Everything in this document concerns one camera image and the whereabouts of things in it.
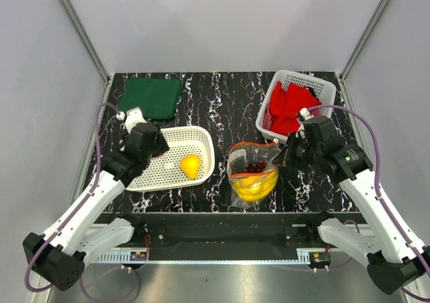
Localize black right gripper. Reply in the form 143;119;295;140
272;132;322;171

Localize purple fake grapes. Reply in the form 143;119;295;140
244;159;267;173

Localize clear zip top bag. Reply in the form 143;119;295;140
226;140;281;209

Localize yellow fake pear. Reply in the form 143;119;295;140
179;155;201;179

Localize yellow fake banana bunch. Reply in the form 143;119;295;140
230;169;279;202

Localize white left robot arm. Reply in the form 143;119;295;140
23;122;169;292

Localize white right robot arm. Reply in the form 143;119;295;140
286;132;429;295

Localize small white perforated basket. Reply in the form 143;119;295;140
127;126;215;192

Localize pink cloth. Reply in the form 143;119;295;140
262;104;272;130

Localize folded green cloth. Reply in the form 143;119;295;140
118;77;183;120

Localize red cloth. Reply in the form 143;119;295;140
270;83;322;135

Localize large white laundry basket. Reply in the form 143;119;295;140
255;70;336;144

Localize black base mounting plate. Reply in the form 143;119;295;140
118;212;365;264

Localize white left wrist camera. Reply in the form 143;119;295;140
125;107;146;133

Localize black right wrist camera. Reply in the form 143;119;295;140
303;116;338;144

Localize grey slotted cable duct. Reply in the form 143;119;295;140
93;251;148;264

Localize aluminium corner frame post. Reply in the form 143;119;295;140
58;0;110;83

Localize right aluminium frame post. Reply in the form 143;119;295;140
339;0;392;80

